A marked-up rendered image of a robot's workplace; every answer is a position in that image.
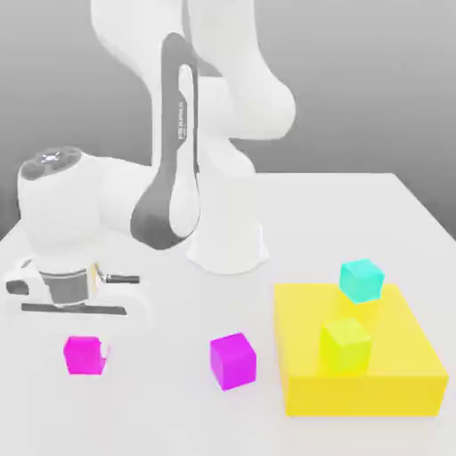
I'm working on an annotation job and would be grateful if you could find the small cyan cube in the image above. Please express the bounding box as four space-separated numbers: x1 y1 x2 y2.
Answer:
338 258 386 305

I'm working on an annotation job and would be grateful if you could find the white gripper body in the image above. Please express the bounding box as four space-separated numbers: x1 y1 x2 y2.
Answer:
19 287 155 334

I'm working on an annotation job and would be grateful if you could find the small magenta cube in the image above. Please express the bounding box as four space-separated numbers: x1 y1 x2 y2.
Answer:
62 335 110 376
208 332 257 392

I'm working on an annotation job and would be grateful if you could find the small yellow-green cube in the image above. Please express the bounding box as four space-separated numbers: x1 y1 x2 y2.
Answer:
319 316 372 376

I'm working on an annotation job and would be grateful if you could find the large yellow box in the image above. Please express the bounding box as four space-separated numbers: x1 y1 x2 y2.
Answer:
273 282 450 418

